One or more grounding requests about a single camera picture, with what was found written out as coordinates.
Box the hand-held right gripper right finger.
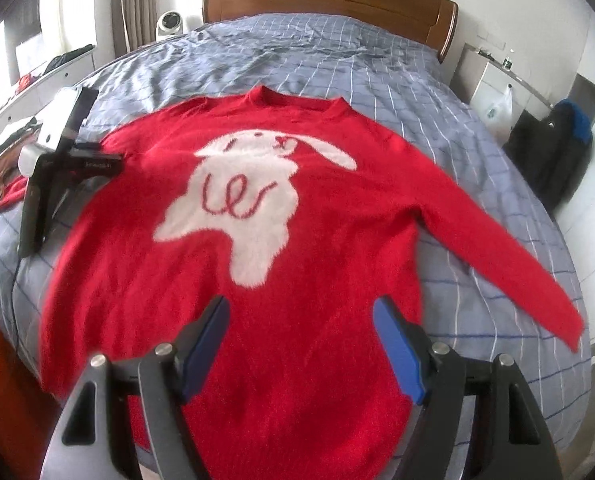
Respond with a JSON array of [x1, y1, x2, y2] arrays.
[[371, 295, 565, 480]]

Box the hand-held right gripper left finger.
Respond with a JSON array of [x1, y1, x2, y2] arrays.
[[40, 295, 231, 480]]

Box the red sweater with white rabbit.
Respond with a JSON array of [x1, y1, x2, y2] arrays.
[[0, 85, 589, 480]]

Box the black clothes on ledge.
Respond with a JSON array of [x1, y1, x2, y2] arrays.
[[44, 44, 94, 75]]

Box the small white fan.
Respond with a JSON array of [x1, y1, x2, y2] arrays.
[[155, 10, 183, 41]]

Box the beige curtain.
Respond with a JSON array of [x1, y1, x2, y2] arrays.
[[115, 0, 161, 53]]

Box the black and blue backpack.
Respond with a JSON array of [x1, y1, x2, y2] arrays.
[[501, 99, 594, 212]]

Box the bed with blue checked sheet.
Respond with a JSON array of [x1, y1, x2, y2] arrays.
[[0, 10, 593, 476]]

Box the white plastic bag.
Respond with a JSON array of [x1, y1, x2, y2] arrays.
[[479, 84, 514, 127]]

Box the white cabinet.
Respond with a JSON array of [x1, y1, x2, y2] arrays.
[[470, 42, 561, 138]]

